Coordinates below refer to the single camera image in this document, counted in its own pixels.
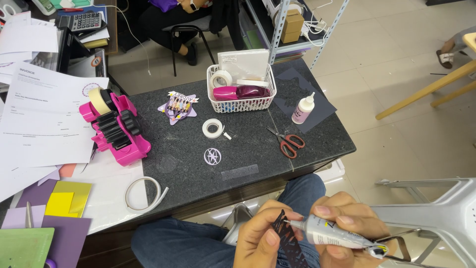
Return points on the salmon paper piece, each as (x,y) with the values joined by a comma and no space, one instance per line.
(67,170)

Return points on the black binder clip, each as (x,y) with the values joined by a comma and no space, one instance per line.
(381,250)

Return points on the black paper cutout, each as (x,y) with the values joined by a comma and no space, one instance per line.
(288,238)

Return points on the white paper packet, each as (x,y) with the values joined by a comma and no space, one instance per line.
(243,63)

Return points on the yellow card piece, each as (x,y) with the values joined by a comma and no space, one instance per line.
(57,204)

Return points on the grey plastic chair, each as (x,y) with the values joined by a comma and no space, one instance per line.
(446,216)

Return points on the dark purple card sheet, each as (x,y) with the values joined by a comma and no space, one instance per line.
(68,242)

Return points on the grey glue tube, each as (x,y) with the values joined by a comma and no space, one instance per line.
(331,232)

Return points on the dark grey paper sheet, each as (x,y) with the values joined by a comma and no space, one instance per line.
(319,108)

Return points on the lavender card sheet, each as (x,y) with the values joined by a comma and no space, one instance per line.
(15,217)

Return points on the large white paper sheet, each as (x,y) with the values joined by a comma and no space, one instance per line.
(108,186)

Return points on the white masking tape roll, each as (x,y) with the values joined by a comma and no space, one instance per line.
(220,79)

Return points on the clear plastic strip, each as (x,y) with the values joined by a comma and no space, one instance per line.
(240,172)

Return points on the small white tape roll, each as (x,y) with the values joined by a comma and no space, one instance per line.
(206,128)

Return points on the black paper tray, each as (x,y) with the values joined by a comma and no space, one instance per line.
(68,48)

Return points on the white foam strip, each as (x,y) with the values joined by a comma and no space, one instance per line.
(253,82)

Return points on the person's right hand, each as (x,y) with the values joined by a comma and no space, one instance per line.
(357,208)

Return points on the person's blue jeans legs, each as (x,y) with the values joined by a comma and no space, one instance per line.
(186,242)

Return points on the white plastic basket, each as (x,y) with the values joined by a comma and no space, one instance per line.
(241,106)

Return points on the gold card sheet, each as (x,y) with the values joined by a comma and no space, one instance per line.
(80,197)

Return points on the curled white backing strip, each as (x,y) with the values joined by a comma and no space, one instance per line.
(128,193)

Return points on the white invoice paper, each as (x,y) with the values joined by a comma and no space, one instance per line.
(41,111)

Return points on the grey metal shelf rack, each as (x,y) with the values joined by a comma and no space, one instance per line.
(282,26)

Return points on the stack of white papers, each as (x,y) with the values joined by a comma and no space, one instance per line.
(26,37)

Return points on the clear round plastic piece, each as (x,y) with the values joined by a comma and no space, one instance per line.
(166,163)

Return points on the magenta stapler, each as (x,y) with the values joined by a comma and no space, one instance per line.
(241,93)

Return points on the grey calculator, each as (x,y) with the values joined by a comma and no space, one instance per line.
(85,21)

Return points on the green cutting mat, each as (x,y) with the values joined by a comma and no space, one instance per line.
(24,249)

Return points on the black hanging garment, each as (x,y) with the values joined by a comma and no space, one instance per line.
(227,20)

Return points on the wooden furniture legs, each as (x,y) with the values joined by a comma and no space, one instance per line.
(427,89)

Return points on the person's left hand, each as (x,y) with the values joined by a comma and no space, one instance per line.
(253,238)

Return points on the black metal chair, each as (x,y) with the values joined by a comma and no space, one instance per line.
(189,31)

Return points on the purple star cake topper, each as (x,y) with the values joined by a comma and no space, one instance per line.
(177,110)

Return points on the metal tweezers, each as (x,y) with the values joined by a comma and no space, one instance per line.
(28,216)

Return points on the white glue bottle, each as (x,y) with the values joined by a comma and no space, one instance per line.
(302,110)

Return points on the pink tape dispenser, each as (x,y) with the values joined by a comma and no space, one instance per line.
(115,130)

